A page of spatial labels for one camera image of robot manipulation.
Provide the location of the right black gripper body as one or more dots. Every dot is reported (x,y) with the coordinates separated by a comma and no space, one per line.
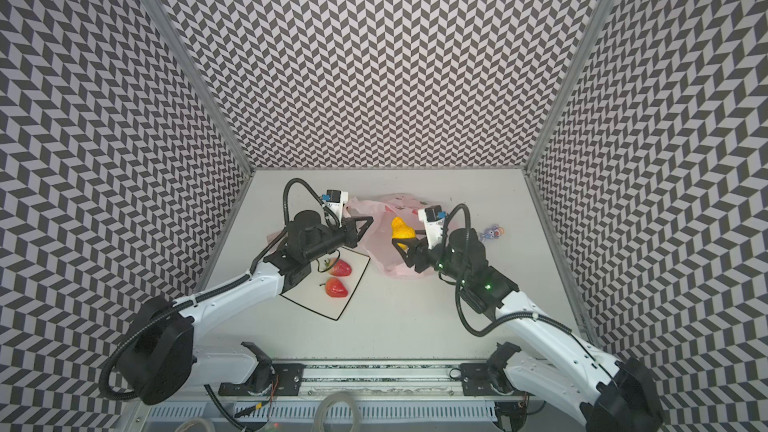
(415,252)

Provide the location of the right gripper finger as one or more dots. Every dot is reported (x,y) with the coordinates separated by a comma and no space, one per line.
(405,244)
(412,258)

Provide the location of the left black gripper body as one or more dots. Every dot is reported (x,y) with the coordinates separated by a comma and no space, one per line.
(333,239)

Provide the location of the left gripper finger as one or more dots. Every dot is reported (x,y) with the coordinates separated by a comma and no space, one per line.
(359,224)
(352,237)

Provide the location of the pink plastic bag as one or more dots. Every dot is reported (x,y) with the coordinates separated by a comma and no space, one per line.
(377,240)

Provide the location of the fake yellow fruit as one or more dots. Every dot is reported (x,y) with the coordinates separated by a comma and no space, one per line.
(401,230)

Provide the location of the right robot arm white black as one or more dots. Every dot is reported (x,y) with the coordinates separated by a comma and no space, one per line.
(629,402)

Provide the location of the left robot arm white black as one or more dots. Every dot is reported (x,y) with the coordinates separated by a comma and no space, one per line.
(162,352)

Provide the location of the purple small toy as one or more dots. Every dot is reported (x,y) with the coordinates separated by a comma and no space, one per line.
(491,233)

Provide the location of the clear tube loop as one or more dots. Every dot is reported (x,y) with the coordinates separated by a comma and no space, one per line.
(336,404)

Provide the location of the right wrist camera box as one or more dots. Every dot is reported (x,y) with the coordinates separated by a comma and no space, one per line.
(432,218)

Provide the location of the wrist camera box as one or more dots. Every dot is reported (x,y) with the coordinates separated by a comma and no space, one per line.
(335,200)
(432,218)

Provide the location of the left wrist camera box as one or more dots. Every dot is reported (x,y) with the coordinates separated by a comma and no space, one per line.
(335,200)

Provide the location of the aluminium front rail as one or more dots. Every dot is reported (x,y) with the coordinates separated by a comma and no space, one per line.
(384,381)

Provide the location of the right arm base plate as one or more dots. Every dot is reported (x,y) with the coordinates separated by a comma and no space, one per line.
(482,380)

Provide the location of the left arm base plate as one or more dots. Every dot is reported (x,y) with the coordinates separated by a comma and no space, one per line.
(281,379)

